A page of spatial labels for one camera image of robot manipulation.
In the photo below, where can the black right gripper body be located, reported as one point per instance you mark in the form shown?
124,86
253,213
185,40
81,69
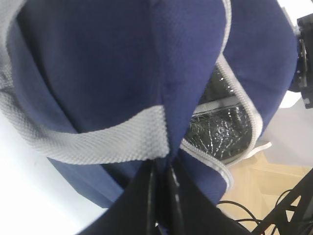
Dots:
303,77

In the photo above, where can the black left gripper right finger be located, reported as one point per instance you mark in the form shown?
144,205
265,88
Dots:
195,189

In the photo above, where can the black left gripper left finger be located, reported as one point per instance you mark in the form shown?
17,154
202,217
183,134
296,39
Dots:
135,211

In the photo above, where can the navy blue lunch bag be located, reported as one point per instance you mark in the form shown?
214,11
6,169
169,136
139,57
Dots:
100,86

